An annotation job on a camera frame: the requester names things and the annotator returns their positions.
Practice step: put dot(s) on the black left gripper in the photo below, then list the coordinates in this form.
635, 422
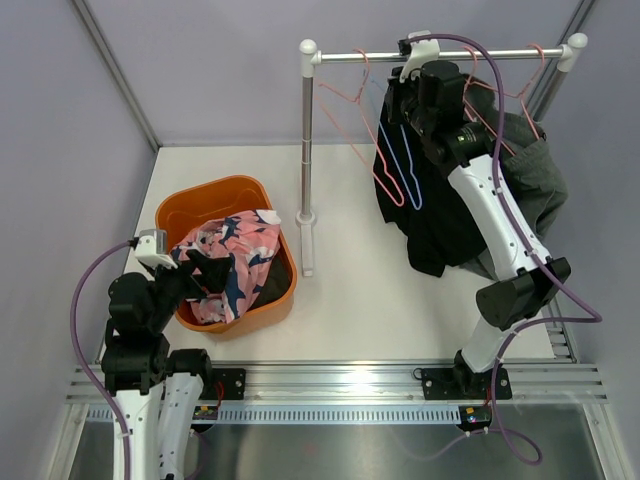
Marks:
212, 277

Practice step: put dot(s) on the grey green shorts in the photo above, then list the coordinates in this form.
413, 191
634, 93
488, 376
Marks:
534, 179

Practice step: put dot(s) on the white slotted cable duct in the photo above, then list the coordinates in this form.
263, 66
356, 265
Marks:
329, 415

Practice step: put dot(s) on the blue wire hanger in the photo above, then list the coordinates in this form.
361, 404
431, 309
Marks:
415, 194

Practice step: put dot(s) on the black shorts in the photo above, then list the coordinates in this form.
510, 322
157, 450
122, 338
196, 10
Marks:
442, 233

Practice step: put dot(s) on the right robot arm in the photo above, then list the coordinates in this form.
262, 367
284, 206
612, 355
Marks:
465, 152

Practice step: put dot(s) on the orange plastic laundry basket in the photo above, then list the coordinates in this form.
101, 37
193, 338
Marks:
182, 211

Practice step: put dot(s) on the aluminium mounting rail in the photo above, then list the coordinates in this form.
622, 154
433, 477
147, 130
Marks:
355, 383

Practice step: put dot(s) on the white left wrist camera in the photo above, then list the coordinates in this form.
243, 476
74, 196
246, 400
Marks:
151, 250

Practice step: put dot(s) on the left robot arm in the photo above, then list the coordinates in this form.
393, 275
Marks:
153, 388

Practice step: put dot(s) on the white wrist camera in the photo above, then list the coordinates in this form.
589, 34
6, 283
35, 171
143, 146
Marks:
417, 48
151, 250

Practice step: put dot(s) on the pink shark print shorts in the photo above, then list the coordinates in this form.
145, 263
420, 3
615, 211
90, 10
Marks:
251, 239

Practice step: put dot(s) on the right aluminium frame post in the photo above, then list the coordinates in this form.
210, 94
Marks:
575, 38

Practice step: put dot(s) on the metal clothes rack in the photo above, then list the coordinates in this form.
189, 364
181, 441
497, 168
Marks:
451, 48

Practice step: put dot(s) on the olive green shorts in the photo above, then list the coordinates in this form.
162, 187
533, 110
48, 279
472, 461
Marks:
274, 287

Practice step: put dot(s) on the pink wire hanger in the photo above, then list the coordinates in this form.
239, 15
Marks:
479, 97
523, 96
395, 193

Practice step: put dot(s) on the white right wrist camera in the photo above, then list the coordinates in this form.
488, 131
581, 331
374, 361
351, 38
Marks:
417, 48

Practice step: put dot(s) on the left aluminium frame post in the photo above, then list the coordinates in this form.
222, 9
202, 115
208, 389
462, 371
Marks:
97, 37

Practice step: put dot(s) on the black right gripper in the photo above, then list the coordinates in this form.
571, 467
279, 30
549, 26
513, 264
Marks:
396, 90

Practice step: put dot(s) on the aluminium frame post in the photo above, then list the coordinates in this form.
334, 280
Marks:
575, 38
97, 37

